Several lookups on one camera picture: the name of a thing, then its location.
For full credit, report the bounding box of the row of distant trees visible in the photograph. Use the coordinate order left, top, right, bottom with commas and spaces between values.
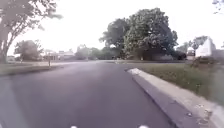
74, 44, 113, 61

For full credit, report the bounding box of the large dark tree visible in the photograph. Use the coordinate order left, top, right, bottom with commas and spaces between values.
98, 17, 132, 60

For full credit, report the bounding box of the grey asphalt road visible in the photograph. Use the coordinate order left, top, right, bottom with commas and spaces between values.
0, 60, 178, 128

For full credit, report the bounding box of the large leafy green tree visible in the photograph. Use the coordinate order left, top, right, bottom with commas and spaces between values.
122, 7, 180, 62

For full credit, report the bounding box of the low house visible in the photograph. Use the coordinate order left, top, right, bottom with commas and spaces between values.
43, 49, 76, 62

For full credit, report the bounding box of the pale concrete kerb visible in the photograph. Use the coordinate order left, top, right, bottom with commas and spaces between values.
126, 67, 224, 128

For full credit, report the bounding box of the grass verge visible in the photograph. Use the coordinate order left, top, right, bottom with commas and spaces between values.
0, 61, 65, 77
114, 61, 224, 108

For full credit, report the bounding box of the small round tree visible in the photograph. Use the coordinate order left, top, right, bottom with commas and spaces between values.
13, 39, 45, 62

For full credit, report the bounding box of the white building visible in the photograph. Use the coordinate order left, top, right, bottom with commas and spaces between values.
194, 37, 217, 59

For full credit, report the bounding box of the tall tree with bare trunk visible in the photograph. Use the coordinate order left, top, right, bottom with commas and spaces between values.
0, 0, 63, 64

